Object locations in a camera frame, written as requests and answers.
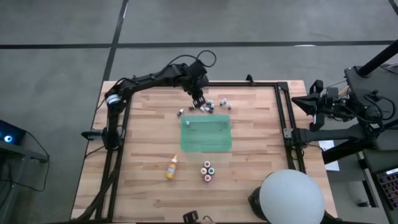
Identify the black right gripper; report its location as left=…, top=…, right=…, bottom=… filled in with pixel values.
left=292, top=80, right=341, bottom=132

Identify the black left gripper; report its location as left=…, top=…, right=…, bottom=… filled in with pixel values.
left=183, top=77, right=208, bottom=109

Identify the translucent teal plastic tray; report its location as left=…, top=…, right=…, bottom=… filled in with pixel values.
left=180, top=114, right=233, bottom=153

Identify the white paper sheet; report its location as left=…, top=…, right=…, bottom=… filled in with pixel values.
left=318, top=139, right=341, bottom=172

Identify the white globe table lamp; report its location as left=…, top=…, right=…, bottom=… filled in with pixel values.
left=248, top=169, right=326, bottom=224

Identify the black keyboard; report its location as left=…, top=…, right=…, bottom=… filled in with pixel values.
left=376, top=167, right=398, bottom=212

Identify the small black device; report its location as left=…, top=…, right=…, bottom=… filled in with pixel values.
left=182, top=210, right=200, bottom=224

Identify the grey computer stand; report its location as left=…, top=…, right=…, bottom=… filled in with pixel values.
left=0, top=141, right=50, bottom=224

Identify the black computer with blue light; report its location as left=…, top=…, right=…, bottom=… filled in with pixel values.
left=0, top=119, right=27, bottom=147

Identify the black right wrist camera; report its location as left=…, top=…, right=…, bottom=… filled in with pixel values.
left=325, top=86, right=340, bottom=101

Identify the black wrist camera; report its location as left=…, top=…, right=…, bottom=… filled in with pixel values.
left=188, top=59, right=210, bottom=80
left=325, top=86, right=340, bottom=101

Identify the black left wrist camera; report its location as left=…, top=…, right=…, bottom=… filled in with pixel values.
left=188, top=59, right=210, bottom=80

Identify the black aluminium rig frame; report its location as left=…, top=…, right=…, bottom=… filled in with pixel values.
left=95, top=80, right=307, bottom=224

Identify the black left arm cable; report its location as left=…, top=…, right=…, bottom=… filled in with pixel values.
left=167, top=49, right=217, bottom=68

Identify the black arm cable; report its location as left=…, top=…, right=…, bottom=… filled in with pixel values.
left=363, top=89, right=397, bottom=122
left=167, top=49, right=217, bottom=68

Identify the black pole base plate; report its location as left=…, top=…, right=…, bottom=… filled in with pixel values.
left=343, top=63, right=398, bottom=125

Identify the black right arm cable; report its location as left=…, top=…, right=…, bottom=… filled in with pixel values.
left=363, top=89, right=397, bottom=122

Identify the black camera pole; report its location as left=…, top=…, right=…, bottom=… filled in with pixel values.
left=357, top=39, right=398, bottom=78

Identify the black cable bundle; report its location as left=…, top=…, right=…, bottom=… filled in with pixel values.
left=73, top=146, right=124, bottom=223

